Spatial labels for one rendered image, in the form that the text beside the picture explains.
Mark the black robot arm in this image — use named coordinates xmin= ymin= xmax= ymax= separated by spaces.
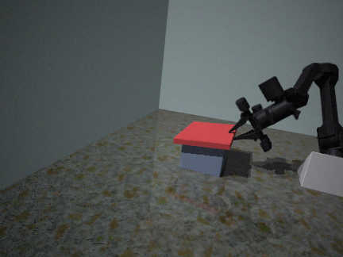
xmin=258 ymin=63 xmax=343 ymax=158

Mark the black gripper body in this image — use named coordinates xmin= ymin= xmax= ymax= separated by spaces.
xmin=235 ymin=97 xmax=279 ymax=152

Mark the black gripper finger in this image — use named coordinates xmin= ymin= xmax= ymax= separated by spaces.
xmin=234 ymin=129 xmax=257 ymax=142
xmin=229 ymin=113 xmax=246 ymax=132

